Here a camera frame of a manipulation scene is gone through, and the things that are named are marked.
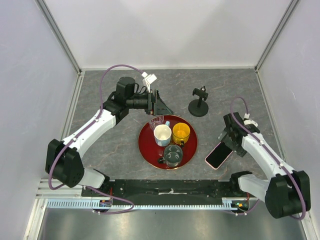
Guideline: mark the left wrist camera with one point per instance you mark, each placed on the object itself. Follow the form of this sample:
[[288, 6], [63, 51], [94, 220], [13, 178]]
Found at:
[[148, 79]]

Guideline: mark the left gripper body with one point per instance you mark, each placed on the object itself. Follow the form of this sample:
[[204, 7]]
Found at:
[[152, 106]]

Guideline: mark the clear glass cup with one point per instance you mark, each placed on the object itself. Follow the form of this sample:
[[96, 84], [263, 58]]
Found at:
[[156, 121]]

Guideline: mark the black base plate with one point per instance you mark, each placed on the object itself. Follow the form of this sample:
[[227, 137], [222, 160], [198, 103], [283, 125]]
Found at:
[[172, 191]]

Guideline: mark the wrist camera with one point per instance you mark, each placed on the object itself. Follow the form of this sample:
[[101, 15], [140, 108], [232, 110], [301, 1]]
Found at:
[[148, 79], [250, 124]]

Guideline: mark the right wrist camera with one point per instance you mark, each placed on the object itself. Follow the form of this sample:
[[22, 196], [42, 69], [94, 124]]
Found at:
[[250, 124]]

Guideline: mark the black phone stand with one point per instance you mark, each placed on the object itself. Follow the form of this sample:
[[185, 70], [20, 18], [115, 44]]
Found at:
[[199, 108]]

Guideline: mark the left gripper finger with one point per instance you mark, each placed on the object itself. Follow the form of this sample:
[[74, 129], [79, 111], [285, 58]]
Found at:
[[165, 112], [161, 104]]

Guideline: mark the round red tray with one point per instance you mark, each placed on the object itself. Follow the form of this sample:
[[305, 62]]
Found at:
[[151, 152]]

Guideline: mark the yellow cup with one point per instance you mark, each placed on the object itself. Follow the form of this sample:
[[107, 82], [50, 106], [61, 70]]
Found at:
[[181, 133]]

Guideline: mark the pink smartphone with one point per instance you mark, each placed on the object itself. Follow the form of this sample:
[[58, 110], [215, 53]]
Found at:
[[218, 155]]

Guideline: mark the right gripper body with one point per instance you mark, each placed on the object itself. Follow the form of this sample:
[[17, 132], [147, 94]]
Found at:
[[240, 151]]

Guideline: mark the white mug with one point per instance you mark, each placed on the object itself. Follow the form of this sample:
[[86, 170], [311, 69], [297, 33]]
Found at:
[[162, 134]]

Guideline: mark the cable duct rail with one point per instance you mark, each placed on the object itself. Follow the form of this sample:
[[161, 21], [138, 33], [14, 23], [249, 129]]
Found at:
[[99, 204]]

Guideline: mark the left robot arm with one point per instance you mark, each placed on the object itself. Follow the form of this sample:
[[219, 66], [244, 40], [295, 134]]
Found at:
[[64, 157]]

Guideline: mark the dark glass mug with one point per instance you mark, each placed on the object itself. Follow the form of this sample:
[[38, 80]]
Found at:
[[172, 156]]

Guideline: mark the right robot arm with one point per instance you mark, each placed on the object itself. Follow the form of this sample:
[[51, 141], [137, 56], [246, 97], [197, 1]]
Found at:
[[285, 191]]

